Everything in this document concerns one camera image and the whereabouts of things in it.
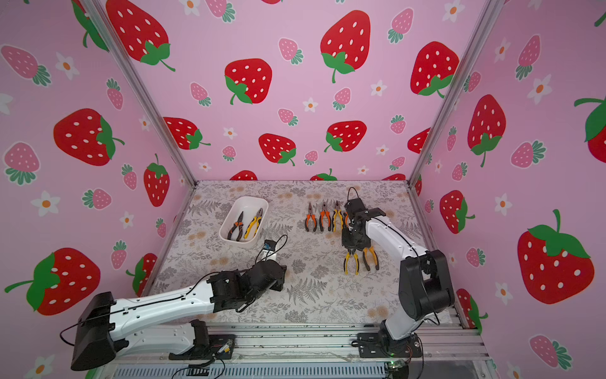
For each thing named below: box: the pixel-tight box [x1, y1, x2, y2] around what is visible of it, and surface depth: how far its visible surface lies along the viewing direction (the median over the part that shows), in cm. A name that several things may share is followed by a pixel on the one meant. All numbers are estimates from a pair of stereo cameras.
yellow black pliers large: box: [332, 199, 345, 233], surface depth 109 cm
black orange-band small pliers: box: [227, 210, 244, 242], surface depth 106 cm
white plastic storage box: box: [218, 195, 270, 249], surface depth 109 cm
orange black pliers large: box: [318, 200, 332, 233], surface depth 109 cm
